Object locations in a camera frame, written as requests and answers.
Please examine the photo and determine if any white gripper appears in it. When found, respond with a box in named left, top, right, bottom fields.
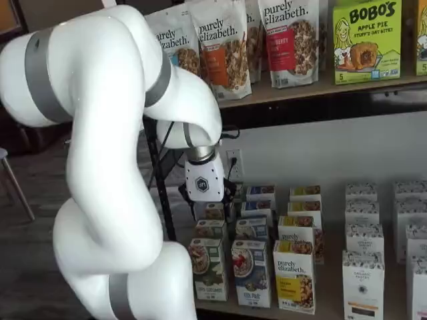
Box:
left=177, top=158, right=238, bottom=223

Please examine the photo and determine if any blue white oatmeal box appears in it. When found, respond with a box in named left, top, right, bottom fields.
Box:
left=246, top=185, right=276, bottom=203
left=235, top=217, right=268, bottom=241
left=232, top=239, right=272, bottom=307
left=240, top=201, right=276, bottom=220

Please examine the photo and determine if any green Nature's Path oatmeal box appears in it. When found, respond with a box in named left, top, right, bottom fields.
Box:
left=187, top=237, right=230, bottom=300
left=203, top=202, right=226, bottom=221
left=194, top=219, right=228, bottom=241

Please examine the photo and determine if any yellow purely elizabeth box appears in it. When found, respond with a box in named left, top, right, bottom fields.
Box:
left=278, top=215, right=324, bottom=265
left=273, top=239, right=317, bottom=316
left=289, top=185, right=322, bottom=203
left=287, top=201, right=323, bottom=219

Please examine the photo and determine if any white patterned organic pantry box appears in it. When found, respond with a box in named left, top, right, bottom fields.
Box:
left=393, top=181, right=427, bottom=201
left=405, top=223, right=427, bottom=259
left=342, top=250, right=386, bottom=320
left=410, top=255, right=427, bottom=320
left=393, top=199, right=427, bottom=264
left=345, top=199, right=380, bottom=227
left=345, top=182, right=378, bottom=203
left=345, top=223, right=384, bottom=254

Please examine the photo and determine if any green Bobo's apple pie box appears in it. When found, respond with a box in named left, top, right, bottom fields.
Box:
left=332, top=0, right=402, bottom=85

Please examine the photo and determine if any yellow Bobo's snack box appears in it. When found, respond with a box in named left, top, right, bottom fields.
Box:
left=415, top=0, right=427, bottom=77

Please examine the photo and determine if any orange purely elizabeth granola bag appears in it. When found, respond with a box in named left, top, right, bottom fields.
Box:
left=188, top=0, right=255, bottom=102
left=245, top=0, right=265, bottom=84

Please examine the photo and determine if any blue purely elizabeth granola bag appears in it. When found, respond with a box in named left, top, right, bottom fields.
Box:
left=143, top=7, right=201, bottom=79

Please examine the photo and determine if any grey metal stool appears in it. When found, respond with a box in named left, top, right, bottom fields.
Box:
left=0, top=147, right=36, bottom=221

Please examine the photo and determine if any white wall outlet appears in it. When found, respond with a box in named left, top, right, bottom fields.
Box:
left=226, top=149, right=246, bottom=183

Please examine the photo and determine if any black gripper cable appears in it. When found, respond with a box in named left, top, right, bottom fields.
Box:
left=157, top=120, right=187, bottom=157

